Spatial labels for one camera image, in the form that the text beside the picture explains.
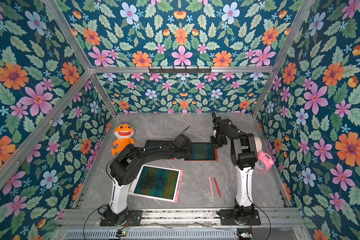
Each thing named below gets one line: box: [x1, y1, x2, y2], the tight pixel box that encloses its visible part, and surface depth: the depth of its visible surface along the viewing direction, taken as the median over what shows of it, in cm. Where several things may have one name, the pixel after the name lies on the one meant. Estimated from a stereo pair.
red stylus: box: [213, 177, 222, 199], surface depth 86 cm
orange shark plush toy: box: [111, 123, 135, 157], surface depth 101 cm
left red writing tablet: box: [145, 140, 174, 148], surface depth 106 cm
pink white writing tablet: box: [128, 164, 184, 203], surface depth 86 cm
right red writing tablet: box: [184, 142, 218, 161], surface depth 100 cm
